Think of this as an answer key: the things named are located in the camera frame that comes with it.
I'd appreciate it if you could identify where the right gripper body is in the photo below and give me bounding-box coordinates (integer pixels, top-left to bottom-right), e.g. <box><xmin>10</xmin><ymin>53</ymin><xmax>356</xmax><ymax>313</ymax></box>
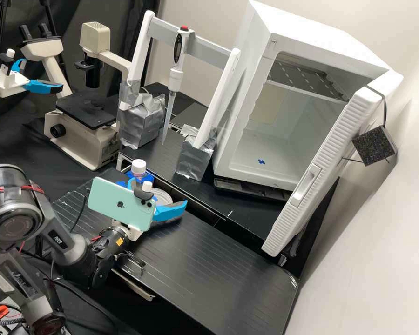
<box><xmin>124</xmin><ymin>225</ymin><xmax>142</xmax><ymax>242</ymax></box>

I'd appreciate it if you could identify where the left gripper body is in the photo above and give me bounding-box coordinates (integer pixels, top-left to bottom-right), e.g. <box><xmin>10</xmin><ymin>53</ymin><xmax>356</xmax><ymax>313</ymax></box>
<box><xmin>0</xmin><ymin>68</ymin><xmax>31</xmax><ymax>98</ymax></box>

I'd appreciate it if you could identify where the petri dish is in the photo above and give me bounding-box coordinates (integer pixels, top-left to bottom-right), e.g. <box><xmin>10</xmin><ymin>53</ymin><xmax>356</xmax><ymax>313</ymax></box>
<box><xmin>150</xmin><ymin>186</ymin><xmax>174</xmax><ymax>211</ymax></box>

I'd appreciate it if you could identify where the small bottle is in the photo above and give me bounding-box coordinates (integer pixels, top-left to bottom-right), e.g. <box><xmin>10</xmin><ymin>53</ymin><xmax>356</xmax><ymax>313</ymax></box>
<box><xmin>130</xmin><ymin>159</ymin><xmax>149</xmax><ymax>183</ymax></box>

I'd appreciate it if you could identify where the blue bottle holder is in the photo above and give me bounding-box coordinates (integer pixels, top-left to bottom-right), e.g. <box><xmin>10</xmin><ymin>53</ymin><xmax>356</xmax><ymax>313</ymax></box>
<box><xmin>124</xmin><ymin>170</ymin><xmax>156</xmax><ymax>188</ymax></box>

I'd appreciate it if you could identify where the cream microscope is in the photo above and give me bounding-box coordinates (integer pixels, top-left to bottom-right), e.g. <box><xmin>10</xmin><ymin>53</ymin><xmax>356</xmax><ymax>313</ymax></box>
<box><xmin>18</xmin><ymin>21</ymin><xmax>133</xmax><ymax>172</ymax></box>

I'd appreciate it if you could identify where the black platform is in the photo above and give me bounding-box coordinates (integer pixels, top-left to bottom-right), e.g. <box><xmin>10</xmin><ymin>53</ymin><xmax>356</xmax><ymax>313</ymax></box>
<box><xmin>117</xmin><ymin>129</ymin><xmax>340</xmax><ymax>278</ymax></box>
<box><xmin>52</xmin><ymin>168</ymin><xmax>299</xmax><ymax>335</ymax></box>
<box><xmin>136</xmin><ymin>82</ymin><xmax>214</xmax><ymax>133</ymax></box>

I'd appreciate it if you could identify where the white pipette stand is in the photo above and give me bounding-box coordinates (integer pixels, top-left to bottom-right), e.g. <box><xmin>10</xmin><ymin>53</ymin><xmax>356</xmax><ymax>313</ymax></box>
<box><xmin>117</xmin><ymin>9</ymin><xmax>242</xmax><ymax>182</ymax></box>

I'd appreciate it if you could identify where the pipette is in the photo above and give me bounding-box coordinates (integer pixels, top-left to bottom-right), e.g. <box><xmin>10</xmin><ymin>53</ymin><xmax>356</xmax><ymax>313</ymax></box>
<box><xmin>161</xmin><ymin>26</ymin><xmax>193</xmax><ymax>146</ymax></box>

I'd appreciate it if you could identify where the incubator door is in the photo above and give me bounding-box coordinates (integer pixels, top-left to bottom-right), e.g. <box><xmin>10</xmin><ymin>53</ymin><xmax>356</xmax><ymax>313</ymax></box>
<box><xmin>261</xmin><ymin>85</ymin><xmax>398</xmax><ymax>258</ymax></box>

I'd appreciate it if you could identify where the white incubator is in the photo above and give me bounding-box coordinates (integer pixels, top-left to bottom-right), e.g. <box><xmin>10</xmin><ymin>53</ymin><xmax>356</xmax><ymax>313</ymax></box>
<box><xmin>211</xmin><ymin>0</ymin><xmax>404</xmax><ymax>192</ymax></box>

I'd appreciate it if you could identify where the right wrist camera phone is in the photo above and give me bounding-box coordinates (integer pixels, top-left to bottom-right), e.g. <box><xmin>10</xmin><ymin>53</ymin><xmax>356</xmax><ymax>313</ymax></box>
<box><xmin>86</xmin><ymin>176</ymin><xmax>158</xmax><ymax>233</ymax></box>

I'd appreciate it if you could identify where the black cable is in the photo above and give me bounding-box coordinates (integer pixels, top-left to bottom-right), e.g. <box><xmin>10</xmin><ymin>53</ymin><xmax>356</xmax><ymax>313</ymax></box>
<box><xmin>73</xmin><ymin>190</ymin><xmax>91</xmax><ymax>232</ymax></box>

